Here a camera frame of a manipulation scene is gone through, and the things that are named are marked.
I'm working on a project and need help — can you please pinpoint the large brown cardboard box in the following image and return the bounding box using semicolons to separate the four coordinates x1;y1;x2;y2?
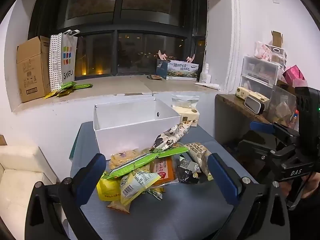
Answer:
16;36;52;103

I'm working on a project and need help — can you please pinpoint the beige biscuit packet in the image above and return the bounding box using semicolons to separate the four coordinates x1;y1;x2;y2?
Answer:
109;149;150;170

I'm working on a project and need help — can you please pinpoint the yellow spotted box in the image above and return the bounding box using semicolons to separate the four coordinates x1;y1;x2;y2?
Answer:
235;87;270;107

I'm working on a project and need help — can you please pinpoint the clear plastic container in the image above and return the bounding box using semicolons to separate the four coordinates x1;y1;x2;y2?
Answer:
267;85;298;128

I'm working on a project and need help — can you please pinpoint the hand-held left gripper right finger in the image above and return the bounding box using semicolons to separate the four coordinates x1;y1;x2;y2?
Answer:
207;153;292;240

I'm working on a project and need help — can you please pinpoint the yellow white snack packet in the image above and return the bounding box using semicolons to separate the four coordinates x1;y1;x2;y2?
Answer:
120;170;162;207

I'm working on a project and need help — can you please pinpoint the dark blue box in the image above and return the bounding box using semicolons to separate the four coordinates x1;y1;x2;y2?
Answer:
156;59;168;79

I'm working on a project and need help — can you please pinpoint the white black case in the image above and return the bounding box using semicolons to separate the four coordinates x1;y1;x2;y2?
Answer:
244;95;265;114

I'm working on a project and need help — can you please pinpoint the small green white packet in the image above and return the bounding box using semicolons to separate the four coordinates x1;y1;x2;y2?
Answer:
147;187;165;200

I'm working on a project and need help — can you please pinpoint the cow print snack packet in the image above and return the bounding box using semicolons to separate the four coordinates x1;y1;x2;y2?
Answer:
152;120;193;150

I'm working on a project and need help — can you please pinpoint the clear zip bag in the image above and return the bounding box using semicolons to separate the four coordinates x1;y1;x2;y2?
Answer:
171;94;200;109

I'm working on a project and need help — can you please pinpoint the small brown snack packet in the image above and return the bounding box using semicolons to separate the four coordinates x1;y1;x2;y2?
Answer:
107;200;131;214

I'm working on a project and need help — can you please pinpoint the wooden side table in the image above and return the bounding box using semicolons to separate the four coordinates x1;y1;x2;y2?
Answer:
214;94;300;155

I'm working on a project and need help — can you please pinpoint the polka dot paper bag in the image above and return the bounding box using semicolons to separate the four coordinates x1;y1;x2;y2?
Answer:
49;34;63;92

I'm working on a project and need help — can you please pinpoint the white tube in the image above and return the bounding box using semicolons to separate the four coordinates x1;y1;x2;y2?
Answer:
195;82;222;90

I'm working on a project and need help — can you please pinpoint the black window frame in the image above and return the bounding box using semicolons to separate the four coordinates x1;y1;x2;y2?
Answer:
29;0;208;78

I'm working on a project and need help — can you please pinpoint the pile of green yellow packets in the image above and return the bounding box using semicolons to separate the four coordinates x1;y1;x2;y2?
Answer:
44;81;93;99

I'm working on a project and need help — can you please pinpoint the clear plastic drawer unit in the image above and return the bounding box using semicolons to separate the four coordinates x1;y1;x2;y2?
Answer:
239;55;282;98

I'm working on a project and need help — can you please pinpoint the pink gift box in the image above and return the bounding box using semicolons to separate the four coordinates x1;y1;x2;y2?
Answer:
282;65;307;87

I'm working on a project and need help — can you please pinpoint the white plastic bottle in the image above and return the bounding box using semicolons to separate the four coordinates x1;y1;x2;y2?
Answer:
199;64;212;83

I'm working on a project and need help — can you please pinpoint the person's right hand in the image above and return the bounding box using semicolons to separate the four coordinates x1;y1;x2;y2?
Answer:
299;172;320;202

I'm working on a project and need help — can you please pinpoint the brown white snack packet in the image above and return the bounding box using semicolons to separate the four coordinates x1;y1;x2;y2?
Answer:
184;142;214;181

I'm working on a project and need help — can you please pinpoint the cream tissue pack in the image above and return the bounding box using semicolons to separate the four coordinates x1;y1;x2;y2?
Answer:
172;105;200;127

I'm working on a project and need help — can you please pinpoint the pink floral pouch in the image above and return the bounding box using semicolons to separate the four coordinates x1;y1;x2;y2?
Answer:
254;41;272;62

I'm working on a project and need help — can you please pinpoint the white cardboard box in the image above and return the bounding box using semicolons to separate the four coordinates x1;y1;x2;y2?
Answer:
93;97;182;160

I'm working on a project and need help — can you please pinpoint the plain yellow snack packet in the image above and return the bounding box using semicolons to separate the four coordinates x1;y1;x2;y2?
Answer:
96;172;122;202

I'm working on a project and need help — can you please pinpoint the white sofa cushion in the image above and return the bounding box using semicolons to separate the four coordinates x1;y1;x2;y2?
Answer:
0;145;58;230

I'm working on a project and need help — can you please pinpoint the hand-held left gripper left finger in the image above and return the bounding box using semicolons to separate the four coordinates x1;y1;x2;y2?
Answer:
25;153;107;240

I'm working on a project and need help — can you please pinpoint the long green snack packet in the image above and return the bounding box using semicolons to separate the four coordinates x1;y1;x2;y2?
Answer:
101;146;190;180

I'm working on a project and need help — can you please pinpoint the clear white storage box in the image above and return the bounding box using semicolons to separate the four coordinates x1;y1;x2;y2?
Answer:
265;44;287;67

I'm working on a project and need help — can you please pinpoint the orange snack packet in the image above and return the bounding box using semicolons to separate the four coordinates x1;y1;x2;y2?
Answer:
150;156;178;187

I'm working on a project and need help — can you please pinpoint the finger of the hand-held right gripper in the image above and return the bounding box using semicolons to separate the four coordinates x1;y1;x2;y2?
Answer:
237;138;298;165
250;121;300;141

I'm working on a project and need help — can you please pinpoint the white shopping bag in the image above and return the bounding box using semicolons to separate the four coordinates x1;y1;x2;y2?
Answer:
60;29;80;84

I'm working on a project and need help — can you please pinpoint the long landscape print box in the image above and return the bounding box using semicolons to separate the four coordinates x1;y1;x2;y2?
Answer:
166;60;200;81

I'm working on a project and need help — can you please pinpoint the small open cardboard box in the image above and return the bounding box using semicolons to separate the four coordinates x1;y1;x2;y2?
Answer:
271;31;284;48

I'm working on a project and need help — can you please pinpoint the black snack packet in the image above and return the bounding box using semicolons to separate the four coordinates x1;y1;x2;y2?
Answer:
176;155;202;184

